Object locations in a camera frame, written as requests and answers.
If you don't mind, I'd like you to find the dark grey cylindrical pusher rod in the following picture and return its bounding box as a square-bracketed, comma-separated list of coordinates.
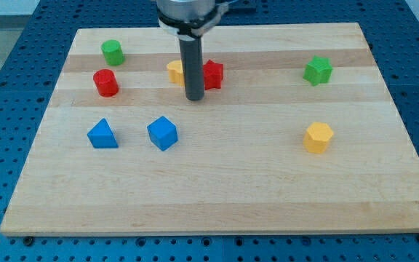
[179, 38, 204, 101]

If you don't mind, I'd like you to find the red star block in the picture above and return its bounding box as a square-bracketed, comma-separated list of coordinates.
[203, 60, 224, 90]

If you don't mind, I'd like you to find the yellow heart block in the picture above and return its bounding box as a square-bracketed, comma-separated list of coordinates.
[167, 60, 185, 87]

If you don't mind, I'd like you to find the green star block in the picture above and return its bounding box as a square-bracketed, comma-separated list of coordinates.
[303, 55, 333, 86]

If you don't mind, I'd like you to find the green cylinder block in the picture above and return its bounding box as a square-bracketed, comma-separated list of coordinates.
[100, 39, 125, 66]

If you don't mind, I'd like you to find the blue cube block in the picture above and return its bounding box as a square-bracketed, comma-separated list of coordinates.
[147, 116, 178, 151]

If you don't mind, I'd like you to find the red cylinder block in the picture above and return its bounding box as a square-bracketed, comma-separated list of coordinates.
[93, 69, 119, 98]

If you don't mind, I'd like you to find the blue triangle block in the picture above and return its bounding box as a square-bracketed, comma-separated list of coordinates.
[87, 118, 119, 148]

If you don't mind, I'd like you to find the light wooden board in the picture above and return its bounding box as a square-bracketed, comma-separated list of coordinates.
[0, 23, 419, 237]

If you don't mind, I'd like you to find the yellow hexagon block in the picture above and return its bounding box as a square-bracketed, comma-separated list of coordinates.
[303, 122, 334, 154]

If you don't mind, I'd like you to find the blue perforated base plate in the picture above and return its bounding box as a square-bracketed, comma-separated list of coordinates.
[0, 1, 419, 261]

